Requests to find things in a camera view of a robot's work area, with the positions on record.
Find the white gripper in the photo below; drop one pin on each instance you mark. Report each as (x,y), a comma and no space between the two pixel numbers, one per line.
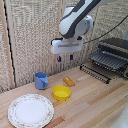
(66,46)

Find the orange-brown bread loaf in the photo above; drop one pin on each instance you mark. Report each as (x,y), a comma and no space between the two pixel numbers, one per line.
(69,81)

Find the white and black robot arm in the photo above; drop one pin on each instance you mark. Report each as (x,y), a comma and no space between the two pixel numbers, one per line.
(71,20)

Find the blue mug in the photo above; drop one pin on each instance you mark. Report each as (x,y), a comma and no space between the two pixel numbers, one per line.
(41,80)

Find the yellow bowl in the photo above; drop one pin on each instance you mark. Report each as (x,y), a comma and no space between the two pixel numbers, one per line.
(61,92)

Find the beige woven folding screen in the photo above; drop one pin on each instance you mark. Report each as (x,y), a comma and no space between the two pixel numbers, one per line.
(33,36)

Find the white floral rim plate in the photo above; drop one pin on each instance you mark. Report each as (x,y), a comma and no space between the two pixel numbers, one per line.
(30,111)

